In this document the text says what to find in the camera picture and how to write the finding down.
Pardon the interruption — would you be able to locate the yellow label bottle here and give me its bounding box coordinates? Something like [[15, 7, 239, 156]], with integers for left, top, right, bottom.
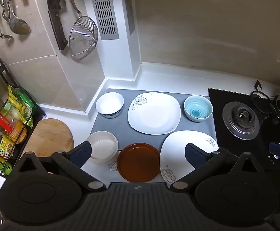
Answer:
[[0, 135, 16, 160]]

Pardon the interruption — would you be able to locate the wooden cutting board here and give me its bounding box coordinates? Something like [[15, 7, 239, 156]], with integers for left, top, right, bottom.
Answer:
[[22, 118, 74, 158]]

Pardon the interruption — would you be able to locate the yellow packet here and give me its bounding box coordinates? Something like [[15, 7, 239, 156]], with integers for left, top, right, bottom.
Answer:
[[7, 86, 27, 126]]

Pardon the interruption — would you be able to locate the white square floral plate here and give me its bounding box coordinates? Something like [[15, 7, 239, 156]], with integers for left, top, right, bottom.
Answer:
[[160, 130, 219, 185], [127, 92, 181, 135]]

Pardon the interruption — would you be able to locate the cream white bowl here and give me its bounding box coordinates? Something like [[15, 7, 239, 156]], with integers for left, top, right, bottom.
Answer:
[[85, 131, 119, 163]]

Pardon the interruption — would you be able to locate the white bowl with blue pattern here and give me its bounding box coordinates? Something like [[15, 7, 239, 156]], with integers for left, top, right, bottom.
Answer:
[[96, 93, 124, 119]]

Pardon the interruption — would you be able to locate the black pot support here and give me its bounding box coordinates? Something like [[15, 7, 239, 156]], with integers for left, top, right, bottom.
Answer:
[[251, 80, 280, 119]]

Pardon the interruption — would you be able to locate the orange oil bottle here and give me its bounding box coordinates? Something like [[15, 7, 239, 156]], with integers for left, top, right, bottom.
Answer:
[[0, 112, 28, 145]]

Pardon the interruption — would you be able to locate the steel mesh strainer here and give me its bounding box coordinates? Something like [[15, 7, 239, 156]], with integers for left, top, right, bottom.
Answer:
[[63, 0, 99, 60]]

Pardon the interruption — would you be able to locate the steel gas burner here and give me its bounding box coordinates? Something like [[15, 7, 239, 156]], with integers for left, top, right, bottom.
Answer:
[[222, 102, 260, 140]]

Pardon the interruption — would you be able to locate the black glass gas stove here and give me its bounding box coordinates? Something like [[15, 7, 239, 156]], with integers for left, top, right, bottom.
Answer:
[[208, 88, 280, 174]]

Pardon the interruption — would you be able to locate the grey vent grille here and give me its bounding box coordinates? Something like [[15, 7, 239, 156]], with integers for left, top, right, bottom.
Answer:
[[88, 0, 119, 40]]

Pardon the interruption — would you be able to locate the blue striped bowl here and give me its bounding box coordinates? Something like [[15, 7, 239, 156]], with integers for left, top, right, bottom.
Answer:
[[184, 95, 213, 122]]

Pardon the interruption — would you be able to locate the brown round plate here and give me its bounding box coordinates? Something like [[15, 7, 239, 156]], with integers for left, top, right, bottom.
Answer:
[[117, 143, 161, 183]]

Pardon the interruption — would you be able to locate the black handled cleaver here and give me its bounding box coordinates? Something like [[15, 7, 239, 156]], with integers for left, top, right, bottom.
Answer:
[[43, 0, 69, 51]]

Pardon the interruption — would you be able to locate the black wire rack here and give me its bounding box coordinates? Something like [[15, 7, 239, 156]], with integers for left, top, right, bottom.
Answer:
[[0, 54, 47, 175]]

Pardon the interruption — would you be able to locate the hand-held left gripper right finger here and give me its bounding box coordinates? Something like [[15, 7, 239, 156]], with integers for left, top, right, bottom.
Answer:
[[169, 143, 263, 193]]

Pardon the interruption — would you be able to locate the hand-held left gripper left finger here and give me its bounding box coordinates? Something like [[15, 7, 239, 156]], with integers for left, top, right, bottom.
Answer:
[[15, 141, 107, 193]]

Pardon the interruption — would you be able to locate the steel ladle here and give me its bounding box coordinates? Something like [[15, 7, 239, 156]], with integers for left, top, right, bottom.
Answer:
[[2, 0, 32, 35]]

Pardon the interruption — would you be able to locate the grey table mat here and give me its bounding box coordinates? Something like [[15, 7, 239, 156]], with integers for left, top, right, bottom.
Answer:
[[81, 89, 217, 174]]

